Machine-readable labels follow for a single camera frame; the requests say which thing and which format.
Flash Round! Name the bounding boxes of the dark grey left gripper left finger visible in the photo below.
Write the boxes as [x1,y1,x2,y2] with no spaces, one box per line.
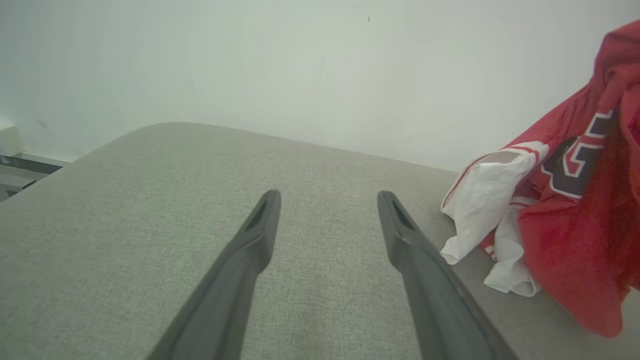
[147,189,282,360]

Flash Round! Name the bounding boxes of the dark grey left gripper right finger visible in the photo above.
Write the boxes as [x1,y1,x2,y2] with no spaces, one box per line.
[377,190,519,360]

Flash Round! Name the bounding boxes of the red jersey with navy lettering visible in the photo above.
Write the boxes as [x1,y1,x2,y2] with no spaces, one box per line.
[440,19,640,339]

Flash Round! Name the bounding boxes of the small white wall box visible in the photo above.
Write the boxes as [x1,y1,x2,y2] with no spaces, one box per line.
[0,124,27,158]

